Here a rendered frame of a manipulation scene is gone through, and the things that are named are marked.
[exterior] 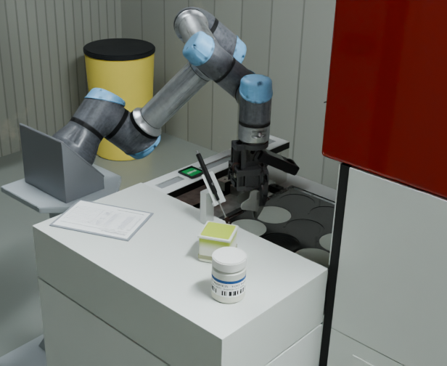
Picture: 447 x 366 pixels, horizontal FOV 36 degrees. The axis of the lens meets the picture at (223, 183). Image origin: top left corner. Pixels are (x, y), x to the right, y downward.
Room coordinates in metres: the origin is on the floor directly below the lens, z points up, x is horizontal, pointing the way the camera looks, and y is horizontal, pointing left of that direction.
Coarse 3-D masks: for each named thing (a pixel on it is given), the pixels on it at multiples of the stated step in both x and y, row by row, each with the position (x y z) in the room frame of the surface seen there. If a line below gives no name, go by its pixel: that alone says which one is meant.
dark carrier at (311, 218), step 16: (288, 192) 1.83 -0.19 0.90; (288, 208) 1.72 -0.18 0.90; (304, 208) 1.73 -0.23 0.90; (320, 208) 1.73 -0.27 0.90; (272, 224) 1.63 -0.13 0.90; (288, 224) 1.63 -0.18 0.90; (304, 224) 1.64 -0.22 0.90; (320, 224) 1.64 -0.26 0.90; (272, 240) 1.55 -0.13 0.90; (288, 240) 1.55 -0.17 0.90; (304, 240) 1.55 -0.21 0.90
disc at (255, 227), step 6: (234, 222) 1.64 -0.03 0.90; (240, 222) 1.64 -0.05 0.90; (246, 222) 1.64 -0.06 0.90; (252, 222) 1.64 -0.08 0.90; (258, 222) 1.64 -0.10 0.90; (246, 228) 1.61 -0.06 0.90; (252, 228) 1.61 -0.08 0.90; (258, 228) 1.61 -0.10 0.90; (264, 228) 1.61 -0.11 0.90; (258, 234) 1.58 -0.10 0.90
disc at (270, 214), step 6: (264, 210) 1.71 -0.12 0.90; (270, 210) 1.71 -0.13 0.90; (276, 210) 1.71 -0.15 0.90; (282, 210) 1.72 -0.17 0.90; (258, 216) 1.67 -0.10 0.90; (264, 216) 1.67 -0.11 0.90; (270, 216) 1.67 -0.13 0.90; (276, 216) 1.68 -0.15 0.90; (282, 216) 1.68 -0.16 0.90; (288, 216) 1.68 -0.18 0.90; (270, 222) 1.64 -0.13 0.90; (276, 222) 1.64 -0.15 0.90; (282, 222) 1.64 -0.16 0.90
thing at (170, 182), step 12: (276, 144) 2.05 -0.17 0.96; (216, 156) 1.94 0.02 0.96; (228, 156) 1.95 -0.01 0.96; (180, 168) 1.84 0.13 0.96; (216, 168) 1.85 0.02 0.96; (156, 180) 1.76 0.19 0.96; (168, 180) 1.77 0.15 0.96; (180, 180) 1.77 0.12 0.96; (192, 180) 1.76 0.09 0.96; (168, 192) 1.68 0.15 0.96
